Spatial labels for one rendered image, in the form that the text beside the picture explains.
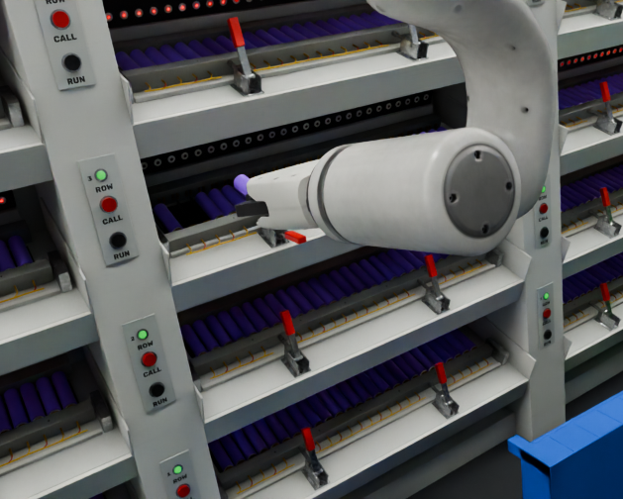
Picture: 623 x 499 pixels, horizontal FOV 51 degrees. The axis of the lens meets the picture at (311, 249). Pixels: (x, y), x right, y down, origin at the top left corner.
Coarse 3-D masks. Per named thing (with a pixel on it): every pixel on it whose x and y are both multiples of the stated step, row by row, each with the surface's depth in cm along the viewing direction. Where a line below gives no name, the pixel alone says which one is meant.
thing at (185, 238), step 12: (228, 216) 88; (252, 216) 88; (192, 228) 85; (204, 228) 85; (216, 228) 86; (228, 228) 87; (240, 228) 88; (168, 240) 83; (180, 240) 84; (192, 240) 85; (204, 240) 86; (192, 252) 84
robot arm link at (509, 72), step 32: (384, 0) 41; (416, 0) 40; (448, 0) 40; (480, 0) 40; (512, 0) 42; (448, 32) 44; (480, 32) 43; (512, 32) 43; (480, 64) 48; (512, 64) 45; (544, 64) 45; (480, 96) 50; (512, 96) 47; (544, 96) 46; (480, 128) 50; (512, 128) 48; (544, 128) 47; (544, 160) 49
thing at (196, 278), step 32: (352, 128) 108; (448, 128) 117; (224, 160) 97; (192, 256) 84; (224, 256) 85; (256, 256) 85; (288, 256) 88; (320, 256) 92; (192, 288) 82; (224, 288) 85
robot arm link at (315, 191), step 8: (352, 144) 53; (328, 152) 54; (336, 152) 52; (320, 160) 54; (328, 160) 52; (320, 168) 53; (328, 168) 52; (312, 176) 53; (320, 176) 52; (312, 184) 53; (320, 184) 52; (312, 192) 53; (320, 192) 52; (312, 200) 53; (320, 200) 52; (312, 208) 53; (320, 208) 52; (320, 216) 53; (320, 224) 54; (328, 224) 52; (328, 232) 54; (336, 232) 52; (336, 240) 55; (344, 240) 53
